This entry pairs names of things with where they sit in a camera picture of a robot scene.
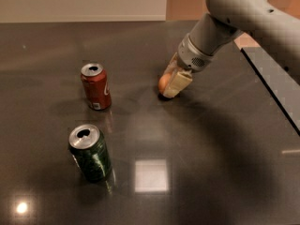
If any red soda can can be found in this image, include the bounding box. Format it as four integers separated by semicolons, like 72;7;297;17
81;63;112;111

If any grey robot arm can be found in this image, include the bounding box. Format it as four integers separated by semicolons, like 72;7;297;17
158;0;300;98

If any green soda can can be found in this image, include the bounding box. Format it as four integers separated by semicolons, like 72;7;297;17
68;124;112;182

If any orange ball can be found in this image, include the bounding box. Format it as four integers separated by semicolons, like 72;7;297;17
157;73;172;94

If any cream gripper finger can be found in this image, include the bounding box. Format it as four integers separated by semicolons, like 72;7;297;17
162;69;193;98
163;53;180;76

